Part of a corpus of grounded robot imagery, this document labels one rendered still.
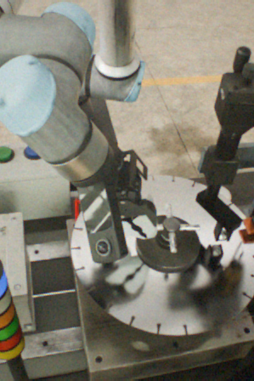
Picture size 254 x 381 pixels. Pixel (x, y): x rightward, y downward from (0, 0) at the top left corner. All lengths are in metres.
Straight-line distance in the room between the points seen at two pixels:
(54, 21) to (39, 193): 0.50
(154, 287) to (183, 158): 1.67
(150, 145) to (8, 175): 1.52
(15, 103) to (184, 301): 0.40
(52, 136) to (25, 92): 0.06
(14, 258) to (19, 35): 0.40
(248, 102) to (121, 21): 0.48
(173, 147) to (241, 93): 1.82
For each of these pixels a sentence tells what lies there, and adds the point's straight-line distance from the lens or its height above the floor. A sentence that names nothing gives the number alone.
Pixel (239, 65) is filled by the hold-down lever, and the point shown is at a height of 1.26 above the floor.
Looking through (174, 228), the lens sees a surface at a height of 1.00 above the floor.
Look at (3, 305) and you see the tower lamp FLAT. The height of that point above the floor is 1.11.
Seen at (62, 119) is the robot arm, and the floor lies 1.25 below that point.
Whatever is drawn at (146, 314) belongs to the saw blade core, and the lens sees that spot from 0.65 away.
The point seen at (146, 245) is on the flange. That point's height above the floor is 0.96.
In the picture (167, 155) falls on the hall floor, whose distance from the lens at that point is 2.30.
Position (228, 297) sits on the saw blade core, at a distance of 0.70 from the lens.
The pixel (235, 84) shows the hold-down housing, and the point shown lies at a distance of 0.55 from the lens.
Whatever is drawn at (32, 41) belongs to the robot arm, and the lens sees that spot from 0.52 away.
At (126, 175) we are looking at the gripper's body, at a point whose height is 1.12.
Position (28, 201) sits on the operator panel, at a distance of 0.96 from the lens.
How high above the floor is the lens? 1.54
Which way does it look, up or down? 47 degrees down
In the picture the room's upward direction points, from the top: 5 degrees clockwise
